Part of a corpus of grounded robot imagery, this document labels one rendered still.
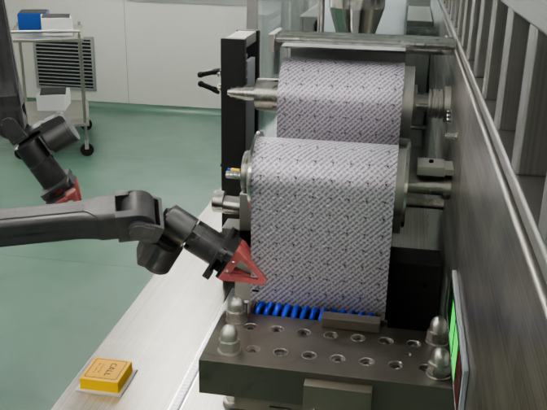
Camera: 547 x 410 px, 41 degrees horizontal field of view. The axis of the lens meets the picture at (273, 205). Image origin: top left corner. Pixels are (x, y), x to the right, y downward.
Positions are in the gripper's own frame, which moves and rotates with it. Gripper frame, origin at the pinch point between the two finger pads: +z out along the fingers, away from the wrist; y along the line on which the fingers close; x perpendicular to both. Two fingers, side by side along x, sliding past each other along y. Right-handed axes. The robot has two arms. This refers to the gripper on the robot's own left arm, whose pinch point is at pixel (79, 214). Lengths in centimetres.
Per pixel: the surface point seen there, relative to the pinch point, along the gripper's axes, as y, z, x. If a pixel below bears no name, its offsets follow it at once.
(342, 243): -49, 13, -45
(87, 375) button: -45.7, 11.9, 3.9
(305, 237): -47, 10, -40
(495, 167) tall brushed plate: -97, -12, -59
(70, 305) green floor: 159, 82, 68
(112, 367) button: -43.9, 13.9, 0.2
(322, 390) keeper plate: -70, 21, -31
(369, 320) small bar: -57, 24, -42
